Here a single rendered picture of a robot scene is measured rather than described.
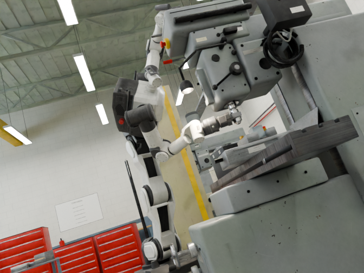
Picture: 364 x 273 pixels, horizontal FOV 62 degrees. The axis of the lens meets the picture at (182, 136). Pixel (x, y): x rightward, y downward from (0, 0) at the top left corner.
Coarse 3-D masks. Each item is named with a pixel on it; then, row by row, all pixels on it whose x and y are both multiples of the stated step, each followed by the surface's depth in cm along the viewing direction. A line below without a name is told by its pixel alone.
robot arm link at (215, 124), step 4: (228, 112) 160; (212, 116) 165; (220, 116) 162; (224, 116) 161; (228, 116) 159; (208, 120) 163; (212, 120) 162; (216, 120) 163; (220, 120) 161; (224, 120) 161; (228, 120) 159; (212, 124) 162; (216, 124) 162; (220, 124) 161; (224, 124) 162; (228, 124) 164; (232, 124) 167; (212, 128) 162; (216, 128) 162; (212, 132) 164
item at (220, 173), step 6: (228, 144) 194; (234, 144) 193; (216, 150) 203; (222, 150) 191; (210, 156) 208; (216, 156) 200; (216, 168) 204; (234, 168) 187; (216, 174) 206; (222, 174) 198
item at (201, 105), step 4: (252, 0) 469; (252, 4) 479; (256, 4) 483; (252, 8) 489; (248, 12) 497; (252, 12) 501; (192, 80) 897; (200, 100) 822; (204, 100) 832; (200, 104) 852; (204, 104) 862; (272, 104) 922; (196, 108) 886; (200, 108) 888; (204, 108) 900; (268, 108) 954; (272, 108) 930; (200, 112) 923; (264, 112) 985; (200, 116) 966; (260, 116) 1022; (264, 116) 994; (256, 120) 1058; (260, 120) 1030; (252, 124) 1096; (256, 124) 1066
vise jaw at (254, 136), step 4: (256, 132) 137; (244, 136) 138; (248, 136) 136; (252, 136) 137; (256, 136) 137; (240, 140) 145; (244, 140) 140; (248, 140) 136; (252, 140) 136; (256, 140) 137; (240, 144) 146; (244, 144) 141
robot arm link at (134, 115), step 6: (138, 108) 163; (144, 108) 162; (132, 114) 161; (138, 114) 161; (144, 114) 161; (132, 120) 162; (138, 120) 162; (144, 120) 163; (150, 120) 165; (144, 126) 165; (150, 126) 166; (144, 132) 168
